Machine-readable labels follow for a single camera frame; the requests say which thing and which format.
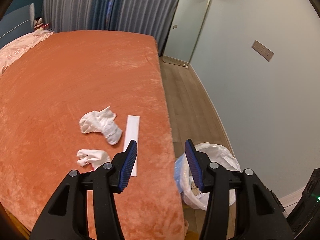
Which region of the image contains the white cloth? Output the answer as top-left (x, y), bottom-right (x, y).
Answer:
top-left (79, 106), bottom-right (123, 145)

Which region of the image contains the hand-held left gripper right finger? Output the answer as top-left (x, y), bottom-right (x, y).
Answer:
top-left (184, 139), bottom-right (294, 240)

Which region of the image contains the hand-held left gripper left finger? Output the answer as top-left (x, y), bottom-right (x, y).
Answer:
top-left (29, 140), bottom-right (139, 240)

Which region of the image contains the red and white doll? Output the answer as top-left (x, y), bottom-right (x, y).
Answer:
top-left (34, 17), bottom-right (49, 30)

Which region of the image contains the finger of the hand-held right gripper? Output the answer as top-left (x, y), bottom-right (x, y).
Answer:
top-left (269, 189), bottom-right (288, 214)

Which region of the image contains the brown wall switch plate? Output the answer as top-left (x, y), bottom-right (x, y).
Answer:
top-left (252, 40), bottom-right (274, 62)

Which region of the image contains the orange plush blanket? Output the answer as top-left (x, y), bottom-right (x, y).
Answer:
top-left (0, 30), bottom-right (187, 240)

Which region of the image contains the blue padded headboard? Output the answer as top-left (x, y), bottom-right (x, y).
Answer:
top-left (0, 4), bottom-right (34, 48)

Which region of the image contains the grey curtain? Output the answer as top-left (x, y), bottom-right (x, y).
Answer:
top-left (42, 0), bottom-right (110, 33)
top-left (114, 0), bottom-right (217, 55)

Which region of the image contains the blue plastic bag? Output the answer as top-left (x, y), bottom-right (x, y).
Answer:
top-left (174, 155), bottom-right (191, 193)

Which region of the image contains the long white box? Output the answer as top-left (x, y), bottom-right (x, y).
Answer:
top-left (123, 115), bottom-right (141, 177)

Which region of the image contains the gold framed standing mirror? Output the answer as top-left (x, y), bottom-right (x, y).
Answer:
top-left (162, 0), bottom-right (210, 65)

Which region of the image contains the white paper towel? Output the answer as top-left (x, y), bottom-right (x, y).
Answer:
top-left (76, 149), bottom-right (112, 171)

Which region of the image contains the pink floral quilt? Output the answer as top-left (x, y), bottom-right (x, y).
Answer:
top-left (0, 30), bottom-right (54, 74)

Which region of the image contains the white lined trash bin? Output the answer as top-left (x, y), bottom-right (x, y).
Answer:
top-left (174, 143), bottom-right (242, 211)

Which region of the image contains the grey headboard side panel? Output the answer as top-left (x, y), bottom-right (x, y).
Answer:
top-left (29, 3), bottom-right (36, 28)

